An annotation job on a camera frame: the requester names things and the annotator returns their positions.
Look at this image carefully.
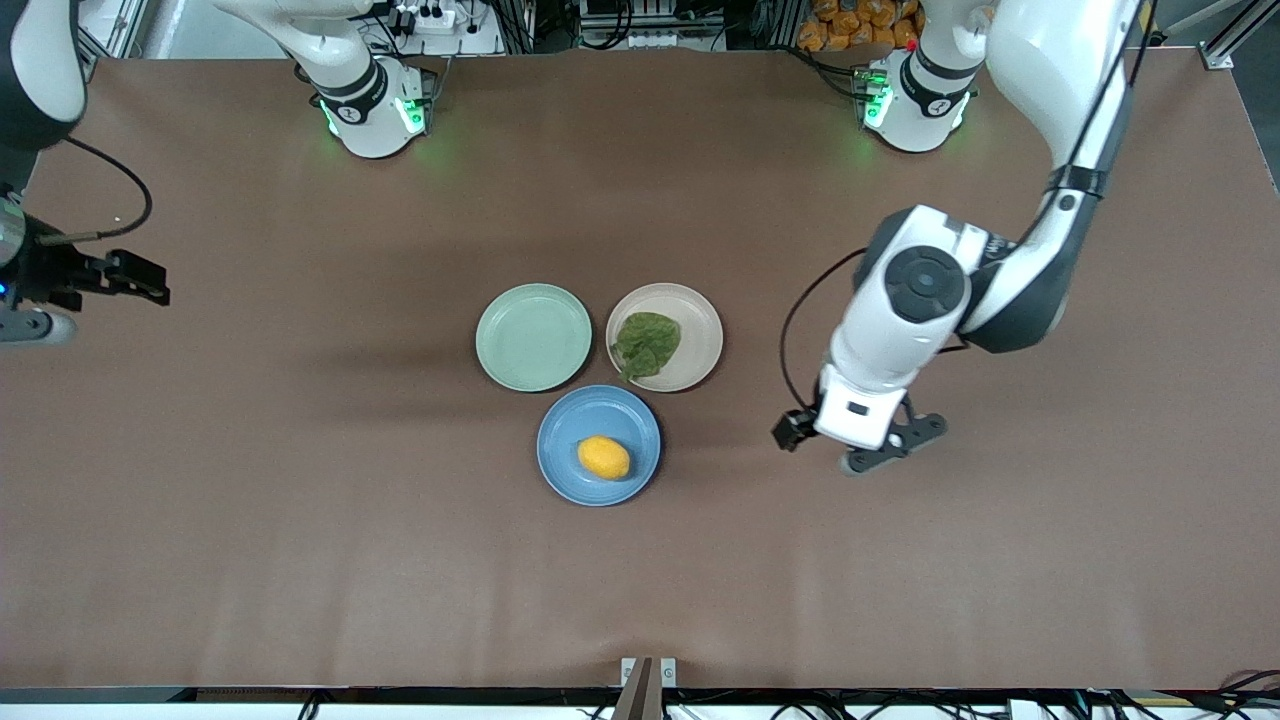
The green lettuce leaf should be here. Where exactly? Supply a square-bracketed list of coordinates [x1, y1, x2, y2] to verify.
[611, 311, 683, 384]

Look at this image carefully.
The yellow lemon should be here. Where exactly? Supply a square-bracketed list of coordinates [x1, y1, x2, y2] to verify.
[577, 435, 632, 482]

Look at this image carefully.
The beige plate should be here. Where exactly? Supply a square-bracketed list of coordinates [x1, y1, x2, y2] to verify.
[605, 282, 724, 393]

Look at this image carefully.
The blue plate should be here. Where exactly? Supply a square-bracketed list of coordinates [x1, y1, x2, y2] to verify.
[536, 385, 662, 508]

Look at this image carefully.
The light green plate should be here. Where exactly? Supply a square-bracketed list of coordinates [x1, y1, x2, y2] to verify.
[475, 283, 593, 393]

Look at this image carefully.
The white power strip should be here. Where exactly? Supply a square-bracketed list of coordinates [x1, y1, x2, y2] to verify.
[392, 3, 459, 33]

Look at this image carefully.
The bag of oranges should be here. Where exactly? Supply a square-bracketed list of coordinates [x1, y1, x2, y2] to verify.
[797, 0, 926, 53]

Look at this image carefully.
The black equipment rack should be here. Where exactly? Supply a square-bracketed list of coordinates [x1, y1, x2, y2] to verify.
[578, 0, 726, 51]

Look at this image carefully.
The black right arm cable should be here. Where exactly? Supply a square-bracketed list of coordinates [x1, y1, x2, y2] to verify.
[38, 137, 154, 247]

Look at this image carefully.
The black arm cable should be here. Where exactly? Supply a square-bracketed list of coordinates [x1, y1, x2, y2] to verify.
[38, 137, 154, 247]
[779, 247, 869, 413]

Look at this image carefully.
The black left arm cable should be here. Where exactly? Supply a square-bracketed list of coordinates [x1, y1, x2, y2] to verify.
[779, 247, 869, 413]

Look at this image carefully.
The aluminium frame profile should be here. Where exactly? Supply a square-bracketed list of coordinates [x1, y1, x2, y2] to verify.
[78, 0, 151, 83]
[1200, 0, 1280, 71]

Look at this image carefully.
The metal table edge bracket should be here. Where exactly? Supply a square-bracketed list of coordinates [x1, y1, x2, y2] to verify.
[612, 656, 679, 720]

